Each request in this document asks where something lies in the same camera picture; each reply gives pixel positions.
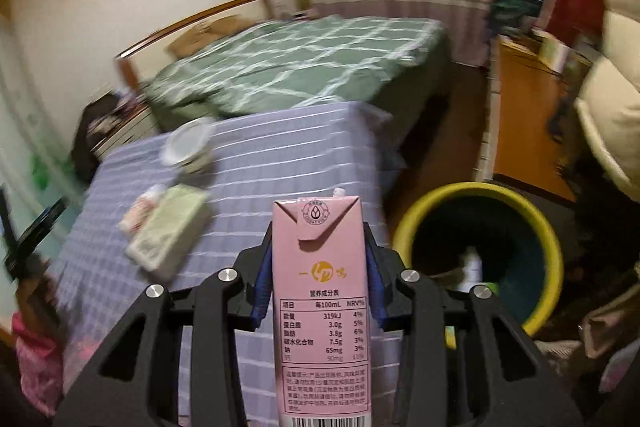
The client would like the pale green carton box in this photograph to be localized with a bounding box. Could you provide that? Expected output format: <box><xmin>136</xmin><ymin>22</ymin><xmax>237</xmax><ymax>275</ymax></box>
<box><xmin>125</xmin><ymin>184</ymin><xmax>210</xmax><ymax>282</ymax></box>

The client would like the small white red bottle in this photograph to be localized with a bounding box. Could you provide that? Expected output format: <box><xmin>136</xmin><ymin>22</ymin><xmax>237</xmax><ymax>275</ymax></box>
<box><xmin>118</xmin><ymin>184</ymin><xmax>167</xmax><ymax>237</ymax></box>

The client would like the pink milk carton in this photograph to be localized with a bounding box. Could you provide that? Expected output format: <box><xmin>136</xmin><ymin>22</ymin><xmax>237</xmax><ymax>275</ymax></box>
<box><xmin>271</xmin><ymin>193</ymin><xmax>372</xmax><ymax>426</ymax></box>

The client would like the white plastic cup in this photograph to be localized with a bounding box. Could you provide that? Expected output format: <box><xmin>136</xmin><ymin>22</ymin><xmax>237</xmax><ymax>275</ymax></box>
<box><xmin>160</xmin><ymin>117</ymin><xmax>215</xmax><ymax>174</ymax></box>

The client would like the yellow rimmed trash bin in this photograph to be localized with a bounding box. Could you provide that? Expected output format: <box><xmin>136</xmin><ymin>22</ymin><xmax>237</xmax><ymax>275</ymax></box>
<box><xmin>393</xmin><ymin>182</ymin><xmax>564</xmax><ymax>337</ymax></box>

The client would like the blue checked tablecloth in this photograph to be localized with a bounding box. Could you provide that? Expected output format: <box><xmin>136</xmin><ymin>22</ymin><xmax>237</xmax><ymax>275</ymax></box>
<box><xmin>53</xmin><ymin>103</ymin><xmax>401</xmax><ymax>426</ymax></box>

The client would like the white bedside nightstand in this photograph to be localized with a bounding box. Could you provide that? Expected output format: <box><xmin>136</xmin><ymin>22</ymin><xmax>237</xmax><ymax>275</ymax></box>
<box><xmin>92</xmin><ymin>107</ymin><xmax>158</xmax><ymax>160</ymax></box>

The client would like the pile of dark clothes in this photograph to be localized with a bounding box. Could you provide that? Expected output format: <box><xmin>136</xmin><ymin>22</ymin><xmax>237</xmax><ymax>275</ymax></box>
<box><xmin>70</xmin><ymin>91</ymin><xmax>145</xmax><ymax>185</ymax></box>

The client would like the wooden side desk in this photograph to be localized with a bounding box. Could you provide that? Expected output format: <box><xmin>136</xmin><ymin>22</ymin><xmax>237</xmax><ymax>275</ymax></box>
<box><xmin>474</xmin><ymin>36</ymin><xmax>575</xmax><ymax>205</ymax></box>

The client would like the cream padded jacket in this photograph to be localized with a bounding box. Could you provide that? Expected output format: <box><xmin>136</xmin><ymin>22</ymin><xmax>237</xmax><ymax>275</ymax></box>
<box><xmin>574</xmin><ymin>0</ymin><xmax>640</xmax><ymax>202</ymax></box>

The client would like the green patterned duvet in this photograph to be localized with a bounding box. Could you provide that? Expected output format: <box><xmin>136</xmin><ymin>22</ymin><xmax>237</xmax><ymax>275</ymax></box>
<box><xmin>141</xmin><ymin>15</ymin><xmax>450</xmax><ymax>118</ymax></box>

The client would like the wooden bed headboard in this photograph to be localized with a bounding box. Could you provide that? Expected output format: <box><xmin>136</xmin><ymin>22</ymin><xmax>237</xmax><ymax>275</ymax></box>
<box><xmin>114</xmin><ymin>0</ymin><xmax>276</xmax><ymax>93</ymax></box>

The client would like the left brown pillow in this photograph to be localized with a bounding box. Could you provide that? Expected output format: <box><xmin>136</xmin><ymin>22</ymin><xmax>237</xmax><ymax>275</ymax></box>
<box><xmin>165</xmin><ymin>25</ymin><xmax>216</xmax><ymax>60</ymax></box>

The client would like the brown pillow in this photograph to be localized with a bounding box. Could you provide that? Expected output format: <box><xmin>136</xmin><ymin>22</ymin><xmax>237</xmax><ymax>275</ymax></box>
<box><xmin>165</xmin><ymin>25</ymin><xmax>216</xmax><ymax>60</ymax></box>
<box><xmin>206</xmin><ymin>15</ymin><xmax>257</xmax><ymax>38</ymax></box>

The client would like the clothes pile by curtain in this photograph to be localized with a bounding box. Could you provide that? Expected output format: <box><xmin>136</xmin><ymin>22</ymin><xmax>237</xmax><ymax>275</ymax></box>
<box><xmin>486</xmin><ymin>0</ymin><xmax>544</xmax><ymax>35</ymax></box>

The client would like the right brown pillow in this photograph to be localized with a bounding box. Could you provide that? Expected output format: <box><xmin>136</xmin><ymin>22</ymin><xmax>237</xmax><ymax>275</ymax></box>
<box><xmin>206</xmin><ymin>15</ymin><xmax>257</xmax><ymax>38</ymax></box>

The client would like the tissue box on far nightstand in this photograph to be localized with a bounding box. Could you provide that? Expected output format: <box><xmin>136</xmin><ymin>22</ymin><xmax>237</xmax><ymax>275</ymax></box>
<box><xmin>295</xmin><ymin>0</ymin><xmax>312</xmax><ymax>12</ymax></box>

